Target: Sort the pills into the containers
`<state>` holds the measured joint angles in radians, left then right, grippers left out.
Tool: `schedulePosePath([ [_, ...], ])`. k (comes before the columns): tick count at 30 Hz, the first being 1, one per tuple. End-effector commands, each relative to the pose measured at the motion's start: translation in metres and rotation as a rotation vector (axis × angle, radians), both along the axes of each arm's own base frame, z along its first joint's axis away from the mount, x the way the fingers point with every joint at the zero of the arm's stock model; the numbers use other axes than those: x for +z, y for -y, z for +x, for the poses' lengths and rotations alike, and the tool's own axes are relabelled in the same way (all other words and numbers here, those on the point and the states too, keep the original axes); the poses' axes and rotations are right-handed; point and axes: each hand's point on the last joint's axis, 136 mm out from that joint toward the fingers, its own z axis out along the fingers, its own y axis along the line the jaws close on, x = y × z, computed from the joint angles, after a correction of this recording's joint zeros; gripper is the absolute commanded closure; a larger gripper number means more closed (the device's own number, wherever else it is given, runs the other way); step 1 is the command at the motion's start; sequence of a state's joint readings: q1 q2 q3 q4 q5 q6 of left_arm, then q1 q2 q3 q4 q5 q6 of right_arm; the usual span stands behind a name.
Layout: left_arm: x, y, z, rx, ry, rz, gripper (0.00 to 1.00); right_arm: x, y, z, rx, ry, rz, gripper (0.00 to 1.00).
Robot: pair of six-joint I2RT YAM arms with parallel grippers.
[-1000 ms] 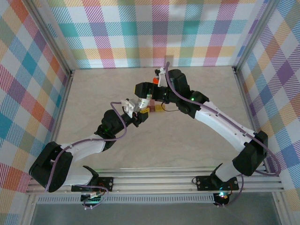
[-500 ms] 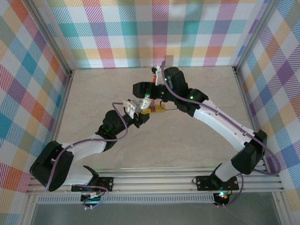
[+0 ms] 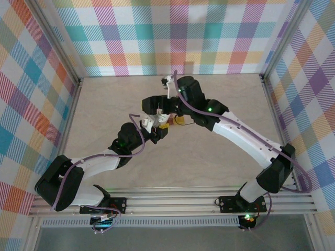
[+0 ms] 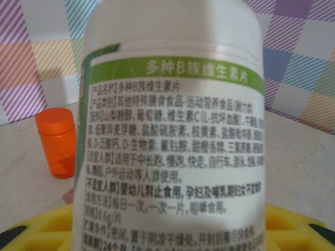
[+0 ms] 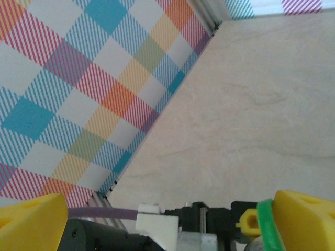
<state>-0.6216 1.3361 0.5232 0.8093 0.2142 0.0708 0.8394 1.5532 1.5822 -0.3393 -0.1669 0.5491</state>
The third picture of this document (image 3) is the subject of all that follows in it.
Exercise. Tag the white bottle with green cap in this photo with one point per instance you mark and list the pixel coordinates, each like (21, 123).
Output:
(162, 119)

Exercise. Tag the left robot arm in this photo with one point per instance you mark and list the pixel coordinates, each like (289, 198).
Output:
(70, 191)

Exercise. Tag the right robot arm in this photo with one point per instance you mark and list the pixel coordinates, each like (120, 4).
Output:
(246, 146)

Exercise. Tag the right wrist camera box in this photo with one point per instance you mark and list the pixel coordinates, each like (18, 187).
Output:
(170, 86)

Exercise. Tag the aluminium side rail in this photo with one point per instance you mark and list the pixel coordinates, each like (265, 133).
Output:
(67, 130)
(280, 130)

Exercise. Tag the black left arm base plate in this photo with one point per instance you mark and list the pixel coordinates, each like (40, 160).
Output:
(117, 205)

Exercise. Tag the aluminium mounting rail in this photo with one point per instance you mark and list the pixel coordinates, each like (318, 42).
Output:
(170, 204)

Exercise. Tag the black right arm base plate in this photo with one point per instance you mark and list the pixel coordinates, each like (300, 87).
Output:
(227, 204)

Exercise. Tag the aluminium corner post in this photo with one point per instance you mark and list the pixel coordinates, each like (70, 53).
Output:
(56, 39)
(284, 39)

